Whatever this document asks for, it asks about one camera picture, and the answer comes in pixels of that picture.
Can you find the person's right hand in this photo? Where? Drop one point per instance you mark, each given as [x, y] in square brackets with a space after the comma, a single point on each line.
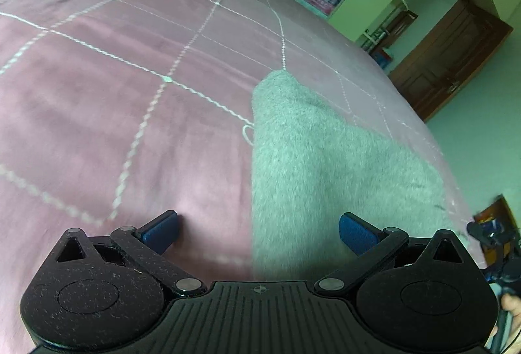
[511, 304]

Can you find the brown wooden door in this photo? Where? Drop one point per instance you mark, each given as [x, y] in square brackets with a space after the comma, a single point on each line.
[448, 57]

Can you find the pink quilted bedspread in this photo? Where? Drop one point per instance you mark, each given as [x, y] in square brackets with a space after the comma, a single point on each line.
[113, 111]

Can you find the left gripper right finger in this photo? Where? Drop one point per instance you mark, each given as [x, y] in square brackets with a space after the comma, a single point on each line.
[374, 250]

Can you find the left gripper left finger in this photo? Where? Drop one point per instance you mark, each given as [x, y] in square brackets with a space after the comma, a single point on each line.
[144, 248]

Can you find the grey pants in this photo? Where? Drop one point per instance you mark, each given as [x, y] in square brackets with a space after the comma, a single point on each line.
[310, 166]

